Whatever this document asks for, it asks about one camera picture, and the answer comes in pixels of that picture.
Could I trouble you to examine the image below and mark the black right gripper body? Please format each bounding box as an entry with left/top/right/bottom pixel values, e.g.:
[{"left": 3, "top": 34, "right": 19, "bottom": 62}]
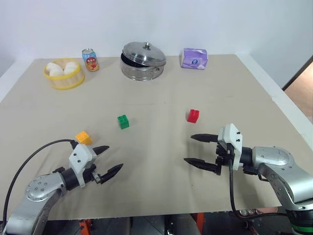
[{"left": 215, "top": 141, "right": 233, "bottom": 176}]

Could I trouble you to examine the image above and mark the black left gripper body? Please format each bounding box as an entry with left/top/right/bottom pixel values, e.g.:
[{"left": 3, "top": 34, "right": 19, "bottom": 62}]
[{"left": 84, "top": 164, "right": 102, "bottom": 185}]

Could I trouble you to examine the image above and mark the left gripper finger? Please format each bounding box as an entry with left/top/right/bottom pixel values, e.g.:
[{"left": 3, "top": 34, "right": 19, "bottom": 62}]
[
  {"left": 92, "top": 145, "right": 110, "bottom": 156},
  {"left": 98, "top": 163, "right": 124, "bottom": 185}
]

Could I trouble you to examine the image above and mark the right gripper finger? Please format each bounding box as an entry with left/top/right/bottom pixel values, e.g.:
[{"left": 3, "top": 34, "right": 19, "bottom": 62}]
[
  {"left": 183, "top": 158, "right": 219, "bottom": 174},
  {"left": 190, "top": 133, "right": 219, "bottom": 143}
]

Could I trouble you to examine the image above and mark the orange toy brick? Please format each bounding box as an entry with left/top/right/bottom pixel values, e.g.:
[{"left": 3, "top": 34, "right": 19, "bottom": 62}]
[{"left": 75, "top": 130, "right": 94, "bottom": 146}]

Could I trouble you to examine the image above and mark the red toy brick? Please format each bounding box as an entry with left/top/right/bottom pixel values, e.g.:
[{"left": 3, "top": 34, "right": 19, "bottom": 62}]
[{"left": 187, "top": 109, "right": 200, "bottom": 123}]

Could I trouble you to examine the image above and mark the green toy brick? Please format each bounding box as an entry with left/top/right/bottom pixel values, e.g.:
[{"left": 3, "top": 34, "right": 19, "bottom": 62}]
[{"left": 117, "top": 114, "right": 131, "bottom": 130}]

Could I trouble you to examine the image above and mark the beige table mat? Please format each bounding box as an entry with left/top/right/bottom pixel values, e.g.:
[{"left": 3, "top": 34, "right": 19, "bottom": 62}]
[{"left": 0, "top": 54, "right": 298, "bottom": 221}]

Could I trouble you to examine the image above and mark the yellow steamer basket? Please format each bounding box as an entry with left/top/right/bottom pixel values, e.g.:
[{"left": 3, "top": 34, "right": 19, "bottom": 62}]
[{"left": 43, "top": 58, "right": 86, "bottom": 91}]

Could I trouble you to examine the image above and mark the purple tissue pack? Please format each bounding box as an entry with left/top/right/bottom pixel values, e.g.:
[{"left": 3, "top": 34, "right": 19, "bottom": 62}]
[{"left": 180, "top": 47, "right": 209, "bottom": 70}]

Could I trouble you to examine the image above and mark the printed drink can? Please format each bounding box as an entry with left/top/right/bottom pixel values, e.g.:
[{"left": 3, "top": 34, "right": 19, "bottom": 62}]
[{"left": 81, "top": 48, "right": 100, "bottom": 72}]

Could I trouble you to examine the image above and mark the stainless steel pot lid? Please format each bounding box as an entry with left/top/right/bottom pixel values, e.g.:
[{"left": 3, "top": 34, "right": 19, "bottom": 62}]
[{"left": 121, "top": 41, "right": 167, "bottom": 68}]

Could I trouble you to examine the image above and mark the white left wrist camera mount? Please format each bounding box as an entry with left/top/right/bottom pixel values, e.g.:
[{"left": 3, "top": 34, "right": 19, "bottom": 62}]
[{"left": 68, "top": 143, "right": 97, "bottom": 188}]

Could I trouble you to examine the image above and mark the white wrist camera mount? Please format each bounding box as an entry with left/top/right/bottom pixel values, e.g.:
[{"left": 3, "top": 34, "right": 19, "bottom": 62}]
[
  {"left": 217, "top": 123, "right": 244, "bottom": 170},
  {"left": 68, "top": 143, "right": 97, "bottom": 188}
]

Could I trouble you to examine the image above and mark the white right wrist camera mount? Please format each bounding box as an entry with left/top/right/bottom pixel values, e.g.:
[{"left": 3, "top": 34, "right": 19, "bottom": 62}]
[{"left": 217, "top": 123, "right": 244, "bottom": 170}]

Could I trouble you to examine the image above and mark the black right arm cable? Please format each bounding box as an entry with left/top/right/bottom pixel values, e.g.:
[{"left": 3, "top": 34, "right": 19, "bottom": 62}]
[{"left": 227, "top": 143, "right": 291, "bottom": 222}]

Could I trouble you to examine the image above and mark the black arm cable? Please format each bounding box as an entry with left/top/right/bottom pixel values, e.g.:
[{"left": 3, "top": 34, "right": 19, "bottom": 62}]
[
  {"left": 227, "top": 143, "right": 291, "bottom": 222},
  {"left": 1, "top": 139, "right": 78, "bottom": 234}
]

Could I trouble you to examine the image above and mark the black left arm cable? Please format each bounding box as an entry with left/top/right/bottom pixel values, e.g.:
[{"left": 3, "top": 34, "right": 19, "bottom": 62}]
[{"left": 1, "top": 139, "right": 78, "bottom": 234}]

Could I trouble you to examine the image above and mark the orange metal bracket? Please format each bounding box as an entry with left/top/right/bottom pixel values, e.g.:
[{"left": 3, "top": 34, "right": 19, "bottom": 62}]
[
  {"left": 78, "top": 218, "right": 92, "bottom": 235},
  {"left": 195, "top": 212, "right": 205, "bottom": 235}
]

